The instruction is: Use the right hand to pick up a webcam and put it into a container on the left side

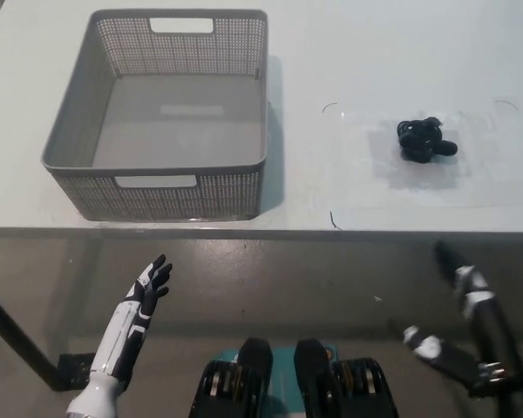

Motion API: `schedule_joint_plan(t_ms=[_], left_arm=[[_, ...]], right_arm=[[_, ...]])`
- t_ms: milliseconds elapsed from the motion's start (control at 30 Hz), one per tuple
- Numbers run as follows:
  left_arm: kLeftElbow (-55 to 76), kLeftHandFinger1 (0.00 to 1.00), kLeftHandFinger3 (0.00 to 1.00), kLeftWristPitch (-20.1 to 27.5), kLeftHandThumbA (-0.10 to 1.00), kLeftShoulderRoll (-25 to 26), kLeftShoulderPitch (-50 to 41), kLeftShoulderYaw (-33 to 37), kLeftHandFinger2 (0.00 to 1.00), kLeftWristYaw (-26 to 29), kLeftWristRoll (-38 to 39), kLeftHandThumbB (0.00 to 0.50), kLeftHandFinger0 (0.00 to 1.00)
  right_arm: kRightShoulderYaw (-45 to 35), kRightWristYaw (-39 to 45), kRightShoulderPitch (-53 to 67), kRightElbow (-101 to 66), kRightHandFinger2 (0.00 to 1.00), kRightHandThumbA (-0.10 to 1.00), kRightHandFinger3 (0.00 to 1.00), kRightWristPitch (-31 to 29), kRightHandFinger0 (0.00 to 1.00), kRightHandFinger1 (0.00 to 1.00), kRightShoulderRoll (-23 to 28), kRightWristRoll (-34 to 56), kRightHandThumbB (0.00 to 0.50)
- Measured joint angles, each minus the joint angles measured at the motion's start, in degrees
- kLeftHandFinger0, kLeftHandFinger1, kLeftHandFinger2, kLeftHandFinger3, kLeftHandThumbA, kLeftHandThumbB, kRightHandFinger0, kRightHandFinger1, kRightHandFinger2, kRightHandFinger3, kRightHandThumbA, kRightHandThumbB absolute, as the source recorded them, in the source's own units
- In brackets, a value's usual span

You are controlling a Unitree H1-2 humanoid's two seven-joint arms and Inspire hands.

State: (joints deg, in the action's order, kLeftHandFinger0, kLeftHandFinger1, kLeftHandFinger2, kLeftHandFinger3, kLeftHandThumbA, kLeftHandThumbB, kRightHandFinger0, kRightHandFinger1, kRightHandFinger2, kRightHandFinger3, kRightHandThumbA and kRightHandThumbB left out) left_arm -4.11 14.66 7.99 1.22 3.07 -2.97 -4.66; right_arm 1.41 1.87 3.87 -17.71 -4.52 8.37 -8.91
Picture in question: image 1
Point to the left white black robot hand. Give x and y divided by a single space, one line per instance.
122 331

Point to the grey perforated plastic basket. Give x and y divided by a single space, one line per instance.
174 130

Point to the black table leg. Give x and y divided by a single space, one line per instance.
17 335

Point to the black floor foot plate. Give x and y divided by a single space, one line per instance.
76 370

